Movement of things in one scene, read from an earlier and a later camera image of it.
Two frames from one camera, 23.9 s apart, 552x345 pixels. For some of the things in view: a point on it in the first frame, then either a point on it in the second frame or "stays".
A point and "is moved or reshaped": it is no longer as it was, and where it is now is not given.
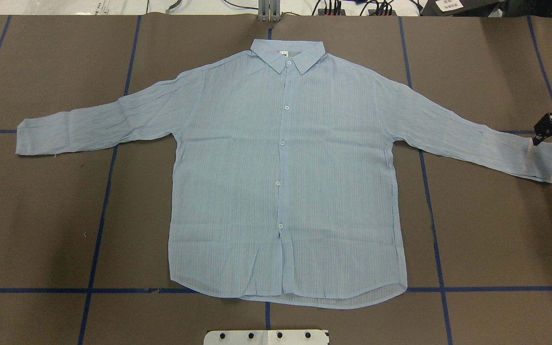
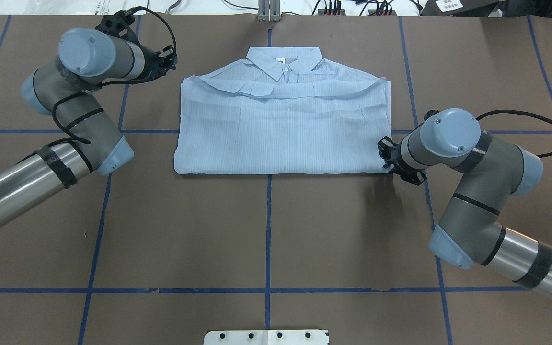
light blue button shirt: [281, 191] is moved or reshaped
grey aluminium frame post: [269, 10] stays
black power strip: [337, 12] stays
